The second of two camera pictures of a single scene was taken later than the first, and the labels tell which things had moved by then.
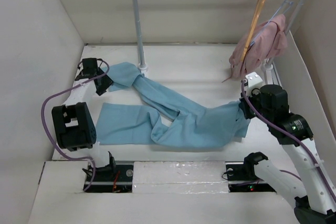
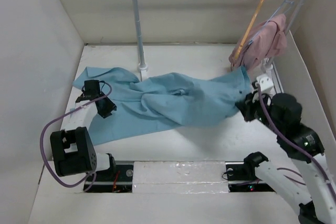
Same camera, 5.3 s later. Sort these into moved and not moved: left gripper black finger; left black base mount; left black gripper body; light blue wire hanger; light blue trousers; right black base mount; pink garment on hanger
Moved: left gripper black finger; light blue trousers; left black gripper body
Not moved: right black base mount; pink garment on hanger; left black base mount; light blue wire hanger
